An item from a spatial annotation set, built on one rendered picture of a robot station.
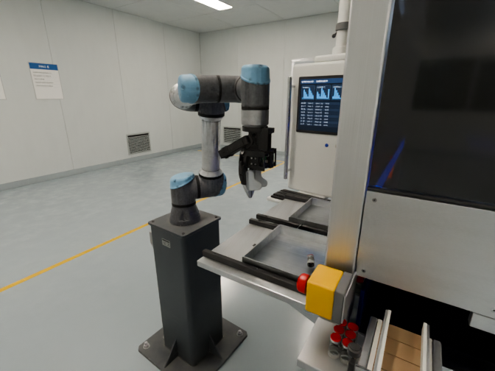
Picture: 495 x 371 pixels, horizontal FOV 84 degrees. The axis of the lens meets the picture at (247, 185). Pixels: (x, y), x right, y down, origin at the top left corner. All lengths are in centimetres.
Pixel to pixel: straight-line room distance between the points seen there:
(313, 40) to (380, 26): 605
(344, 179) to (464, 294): 28
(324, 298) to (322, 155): 117
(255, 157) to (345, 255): 33
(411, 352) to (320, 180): 119
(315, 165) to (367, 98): 117
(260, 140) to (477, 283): 53
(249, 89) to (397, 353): 64
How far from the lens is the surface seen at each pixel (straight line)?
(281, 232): 106
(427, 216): 57
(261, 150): 75
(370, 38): 55
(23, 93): 568
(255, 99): 73
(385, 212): 57
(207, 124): 122
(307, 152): 169
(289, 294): 78
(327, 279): 59
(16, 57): 572
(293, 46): 674
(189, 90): 78
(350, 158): 56
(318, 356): 66
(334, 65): 162
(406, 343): 67
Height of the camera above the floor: 137
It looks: 18 degrees down
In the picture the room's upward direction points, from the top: straight up
